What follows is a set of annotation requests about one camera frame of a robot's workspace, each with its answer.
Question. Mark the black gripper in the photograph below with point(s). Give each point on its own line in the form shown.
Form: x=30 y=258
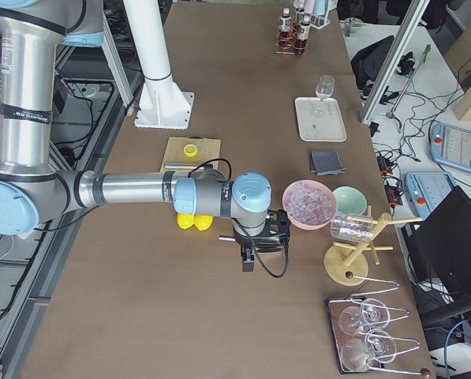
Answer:
x=246 y=242

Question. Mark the copper wire bottle basket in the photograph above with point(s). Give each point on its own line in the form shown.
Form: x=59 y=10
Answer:
x=289 y=49

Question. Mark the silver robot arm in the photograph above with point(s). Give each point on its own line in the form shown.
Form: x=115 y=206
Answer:
x=33 y=192

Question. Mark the steel ice scoop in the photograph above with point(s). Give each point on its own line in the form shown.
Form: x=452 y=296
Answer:
x=261 y=247

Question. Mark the yellow lemon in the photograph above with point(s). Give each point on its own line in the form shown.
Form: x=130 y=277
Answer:
x=185 y=221
x=203 y=222

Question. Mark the clear ice cubes pile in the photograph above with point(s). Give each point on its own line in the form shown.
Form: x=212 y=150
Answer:
x=309 y=205

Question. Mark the pink bowl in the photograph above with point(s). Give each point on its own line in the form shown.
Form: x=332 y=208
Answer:
x=319 y=186

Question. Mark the wooden cup tree stand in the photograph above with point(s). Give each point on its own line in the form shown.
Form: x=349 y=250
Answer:
x=345 y=262

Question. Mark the clear glass mug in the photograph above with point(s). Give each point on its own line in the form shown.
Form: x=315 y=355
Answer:
x=352 y=228

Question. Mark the bamboo cutting board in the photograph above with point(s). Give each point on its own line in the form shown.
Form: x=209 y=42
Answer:
x=207 y=149

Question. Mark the green bowl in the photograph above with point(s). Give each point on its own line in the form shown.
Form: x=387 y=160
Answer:
x=350 y=200

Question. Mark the grey folded cloth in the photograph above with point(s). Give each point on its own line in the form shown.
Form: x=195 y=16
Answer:
x=325 y=162

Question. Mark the steel muddler black tip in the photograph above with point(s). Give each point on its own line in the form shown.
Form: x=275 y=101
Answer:
x=179 y=166

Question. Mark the half lemon slice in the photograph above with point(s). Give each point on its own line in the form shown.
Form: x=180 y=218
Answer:
x=190 y=150

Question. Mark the hanging wine glass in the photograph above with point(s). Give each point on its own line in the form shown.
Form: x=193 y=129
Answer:
x=376 y=349
x=362 y=317

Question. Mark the dark glass rack tray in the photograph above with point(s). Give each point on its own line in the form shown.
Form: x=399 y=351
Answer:
x=403 y=345

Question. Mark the cream rabbit tray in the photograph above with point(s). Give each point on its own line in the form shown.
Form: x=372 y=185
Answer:
x=319 y=121

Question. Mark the clear wine glass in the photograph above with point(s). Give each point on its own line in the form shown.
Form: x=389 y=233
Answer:
x=324 y=89

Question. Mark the blue teach pendant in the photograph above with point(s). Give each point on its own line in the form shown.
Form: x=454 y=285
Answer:
x=451 y=145
x=426 y=190

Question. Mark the black monitor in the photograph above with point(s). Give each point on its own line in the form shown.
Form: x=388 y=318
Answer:
x=441 y=246

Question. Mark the pale blue cup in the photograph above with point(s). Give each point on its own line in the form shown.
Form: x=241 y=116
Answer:
x=320 y=7

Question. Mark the aluminium frame post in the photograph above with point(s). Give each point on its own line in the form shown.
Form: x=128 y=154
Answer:
x=405 y=31

